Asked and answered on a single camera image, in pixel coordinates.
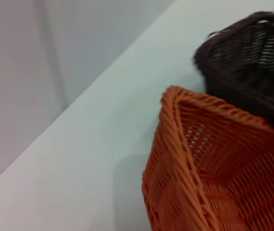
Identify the orange woven plastic basket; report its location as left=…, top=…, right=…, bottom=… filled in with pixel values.
left=141, top=85, right=274, bottom=231

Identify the dark brown woven plastic basket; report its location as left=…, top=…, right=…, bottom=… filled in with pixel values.
left=192, top=11, right=274, bottom=136

